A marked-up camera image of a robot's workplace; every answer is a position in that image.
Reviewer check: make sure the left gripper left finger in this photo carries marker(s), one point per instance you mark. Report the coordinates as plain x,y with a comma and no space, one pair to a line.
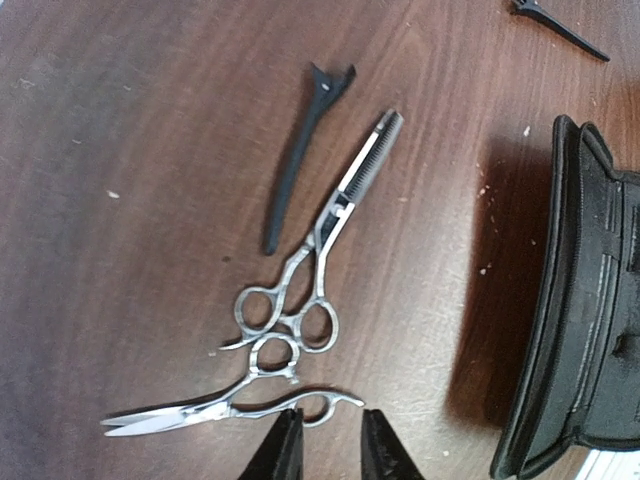
280,455

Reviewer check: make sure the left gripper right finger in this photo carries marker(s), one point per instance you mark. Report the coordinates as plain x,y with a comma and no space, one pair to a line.
383,456

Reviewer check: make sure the silver straight scissors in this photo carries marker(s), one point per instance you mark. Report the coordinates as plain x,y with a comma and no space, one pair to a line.
221,406

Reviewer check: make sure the silver thinning scissors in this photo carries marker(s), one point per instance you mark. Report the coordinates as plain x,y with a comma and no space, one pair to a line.
321,238

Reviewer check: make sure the black zip tool case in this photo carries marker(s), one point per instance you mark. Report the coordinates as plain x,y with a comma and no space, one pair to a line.
580,381

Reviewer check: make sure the black hair clip centre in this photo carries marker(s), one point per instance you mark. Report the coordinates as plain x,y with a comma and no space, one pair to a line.
326,90

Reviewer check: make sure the black hair clip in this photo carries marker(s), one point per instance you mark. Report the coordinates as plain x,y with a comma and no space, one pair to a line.
326,90
531,9

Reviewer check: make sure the black hair clip right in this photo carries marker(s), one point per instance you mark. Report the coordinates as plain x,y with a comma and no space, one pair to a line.
531,9

